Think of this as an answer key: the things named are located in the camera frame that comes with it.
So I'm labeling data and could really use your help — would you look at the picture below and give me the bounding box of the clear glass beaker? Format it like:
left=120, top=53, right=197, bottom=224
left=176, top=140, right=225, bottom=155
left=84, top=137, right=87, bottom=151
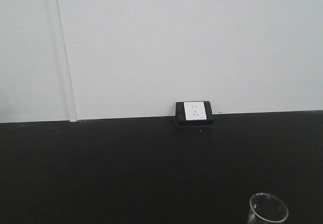
left=247, top=193, right=289, bottom=224

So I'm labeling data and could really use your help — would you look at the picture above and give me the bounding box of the white wall socket black base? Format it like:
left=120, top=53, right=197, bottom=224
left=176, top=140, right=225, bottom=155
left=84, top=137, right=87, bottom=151
left=175, top=101, right=214, bottom=127

